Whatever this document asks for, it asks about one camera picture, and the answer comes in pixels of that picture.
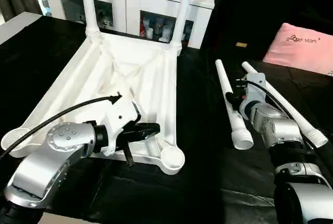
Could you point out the white plastic table leg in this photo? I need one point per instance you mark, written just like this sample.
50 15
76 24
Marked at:
183 10
229 114
89 5
291 112

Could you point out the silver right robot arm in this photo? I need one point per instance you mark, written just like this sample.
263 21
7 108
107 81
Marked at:
286 151

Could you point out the black sofa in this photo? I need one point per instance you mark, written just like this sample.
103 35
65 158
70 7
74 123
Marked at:
260 5

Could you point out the small yellow label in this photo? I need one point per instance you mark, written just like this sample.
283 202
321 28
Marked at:
241 44

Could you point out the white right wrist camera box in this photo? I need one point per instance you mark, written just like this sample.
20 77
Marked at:
256 91

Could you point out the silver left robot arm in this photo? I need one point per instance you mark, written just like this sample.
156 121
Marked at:
52 161

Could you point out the white glass-door cabinet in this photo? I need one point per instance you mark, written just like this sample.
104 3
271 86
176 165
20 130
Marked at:
130 0

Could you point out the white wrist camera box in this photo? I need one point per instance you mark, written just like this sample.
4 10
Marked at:
256 91
120 117

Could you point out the black work mat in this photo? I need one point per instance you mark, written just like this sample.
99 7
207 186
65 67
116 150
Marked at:
208 182

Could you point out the pink printed pillow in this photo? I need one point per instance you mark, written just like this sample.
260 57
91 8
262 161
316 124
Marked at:
304 49

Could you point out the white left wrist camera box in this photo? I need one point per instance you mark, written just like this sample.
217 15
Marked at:
120 117

